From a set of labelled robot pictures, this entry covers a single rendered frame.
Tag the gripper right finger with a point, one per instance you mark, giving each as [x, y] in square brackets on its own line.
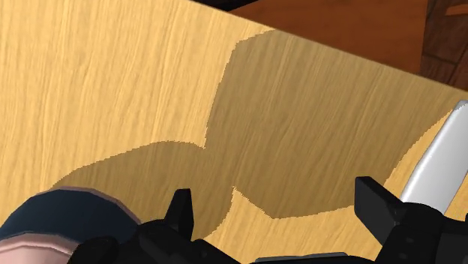
[402, 230]

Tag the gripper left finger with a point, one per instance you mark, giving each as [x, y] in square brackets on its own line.
[175, 234]

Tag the silver knife blade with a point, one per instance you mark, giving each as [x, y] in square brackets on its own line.
[435, 164]

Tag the pink bowl with dark inside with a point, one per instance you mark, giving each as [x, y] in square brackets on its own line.
[62, 219]

